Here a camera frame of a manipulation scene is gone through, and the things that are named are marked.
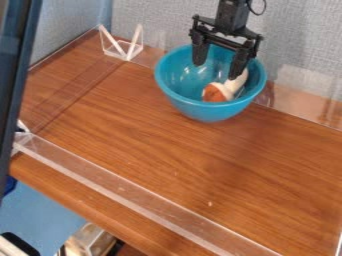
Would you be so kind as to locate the clear acrylic corner bracket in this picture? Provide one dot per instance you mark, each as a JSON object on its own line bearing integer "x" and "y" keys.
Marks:
{"x": 121, "y": 49}

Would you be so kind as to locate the clear acrylic barrier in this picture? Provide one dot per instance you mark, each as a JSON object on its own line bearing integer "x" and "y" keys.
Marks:
{"x": 294, "y": 101}
{"x": 182, "y": 221}

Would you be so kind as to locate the blue object at left edge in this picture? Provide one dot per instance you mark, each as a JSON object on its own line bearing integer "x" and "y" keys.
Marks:
{"x": 10, "y": 185}

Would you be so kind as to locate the clear acrylic front barrier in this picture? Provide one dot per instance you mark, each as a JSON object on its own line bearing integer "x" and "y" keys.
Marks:
{"x": 182, "y": 221}

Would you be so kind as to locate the brown and white toy mushroom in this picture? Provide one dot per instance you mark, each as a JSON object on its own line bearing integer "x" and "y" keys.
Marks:
{"x": 221, "y": 92}

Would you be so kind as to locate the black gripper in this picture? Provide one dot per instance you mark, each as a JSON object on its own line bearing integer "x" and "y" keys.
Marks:
{"x": 226, "y": 30}

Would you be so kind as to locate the blue bowl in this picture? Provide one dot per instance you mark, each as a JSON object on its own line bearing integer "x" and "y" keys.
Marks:
{"x": 182, "y": 81}

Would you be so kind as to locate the black white object bottom left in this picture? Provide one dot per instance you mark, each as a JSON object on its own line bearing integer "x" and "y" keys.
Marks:
{"x": 14, "y": 246}

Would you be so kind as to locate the metallic object under table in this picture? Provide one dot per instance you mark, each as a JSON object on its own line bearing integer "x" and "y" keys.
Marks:
{"x": 90, "y": 241}

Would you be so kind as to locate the blue metal frame post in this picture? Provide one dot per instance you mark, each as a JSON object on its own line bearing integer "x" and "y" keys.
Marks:
{"x": 19, "y": 20}

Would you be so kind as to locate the clear acrylic back barrier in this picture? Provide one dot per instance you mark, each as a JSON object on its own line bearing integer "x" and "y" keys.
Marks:
{"x": 294, "y": 101}

